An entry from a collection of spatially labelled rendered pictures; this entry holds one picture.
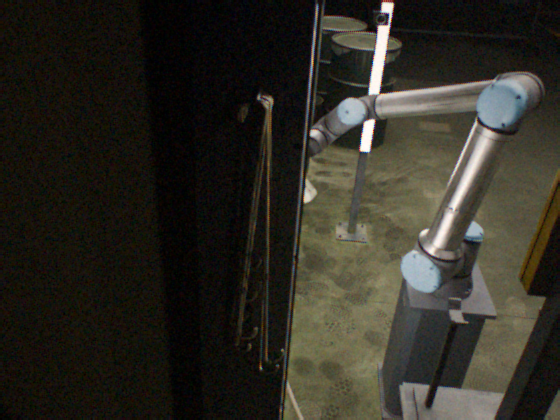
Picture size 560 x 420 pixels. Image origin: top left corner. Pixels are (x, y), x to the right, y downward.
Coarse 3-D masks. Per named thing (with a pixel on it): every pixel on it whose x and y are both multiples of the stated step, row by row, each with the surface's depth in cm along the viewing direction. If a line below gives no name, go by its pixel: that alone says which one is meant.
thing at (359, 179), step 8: (384, 0) 260; (392, 0) 260; (360, 152) 305; (360, 160) 307; (360, 168) 310; (360, 176) 313; (360, 184) 316; (360, 192) 319; (352, 200) 324; (352, 208) 325; (352, 216) 328; (352, 224) 331; (352, 232) 334
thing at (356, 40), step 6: (342, 36) 437; (348, 36) 438; (354, 36) 441; (360, 36) 442; (366, 36) 443; (372, 36) 443; (342, 42) 421; (348, 42) 422; (354, 42) 423; (360, 42) 424; (366, 42) 425; (372, 42) 426; (390, 42) 430; (396, 42) 429; (366, 48) 410; (372, 48) 411; (390, 48) 414
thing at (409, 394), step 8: (408, 384) 135; (416, 384) 135; (408, 392) 133; (464, 392) 134; (472, 392) 134; (480, 392) 134; (488, 392) 134; (408, 400) 131; (408, 408) 129; (408, 416) 127; (416, 416) 127
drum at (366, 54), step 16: (352, 32) 444; (336, 48) 414; (352, 48) 402; (400, 48) 410; (336, 64) 419; (352, 64) 408; (368, 64) 405; (384, 64) 408; (336, 80) 423; (352, 80) 414; (368, 80) 412; (384, 80) 416; (336, 96) 429; (352, 96) 420; (352, 128) 434; (384, 128) 447; (336, 144) 447; (352, 144) 441
